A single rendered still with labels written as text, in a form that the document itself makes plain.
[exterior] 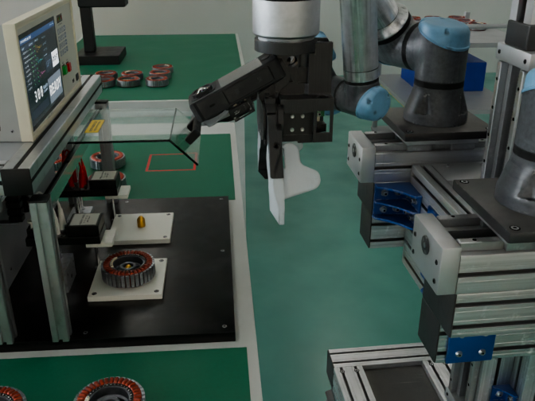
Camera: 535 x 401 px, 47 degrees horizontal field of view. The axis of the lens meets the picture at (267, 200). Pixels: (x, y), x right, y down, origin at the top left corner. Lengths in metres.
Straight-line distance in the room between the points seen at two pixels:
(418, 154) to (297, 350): 1.12
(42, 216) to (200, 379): 0.39
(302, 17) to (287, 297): 2.10
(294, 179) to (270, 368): 1.66
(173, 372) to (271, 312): 1.50
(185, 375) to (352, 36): 0.73
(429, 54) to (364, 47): 0.22
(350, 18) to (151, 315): 0.71
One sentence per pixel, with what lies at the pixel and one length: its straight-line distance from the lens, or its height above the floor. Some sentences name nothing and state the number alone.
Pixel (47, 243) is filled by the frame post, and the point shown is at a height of 0.97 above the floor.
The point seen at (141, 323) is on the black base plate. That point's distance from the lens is 1.23.
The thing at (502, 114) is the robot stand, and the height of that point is 1.11.
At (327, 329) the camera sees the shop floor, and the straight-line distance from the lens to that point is 2.51.
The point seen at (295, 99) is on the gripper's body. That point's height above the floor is 1.29.
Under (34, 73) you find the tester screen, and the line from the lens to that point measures 1.22.
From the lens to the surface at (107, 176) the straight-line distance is 1.52.
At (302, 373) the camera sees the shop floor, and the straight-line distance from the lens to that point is 2.30.
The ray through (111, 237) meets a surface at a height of 0.88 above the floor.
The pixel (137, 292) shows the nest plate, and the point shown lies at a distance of 1.30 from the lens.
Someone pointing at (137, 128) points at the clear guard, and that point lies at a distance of 1.38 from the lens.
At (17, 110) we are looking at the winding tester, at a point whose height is 1.17.
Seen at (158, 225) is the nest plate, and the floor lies 0.78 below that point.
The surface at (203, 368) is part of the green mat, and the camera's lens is 1.14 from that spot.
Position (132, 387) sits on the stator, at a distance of 1.06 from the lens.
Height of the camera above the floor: 1.47
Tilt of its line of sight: 24 degrees down
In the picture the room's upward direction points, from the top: straight up
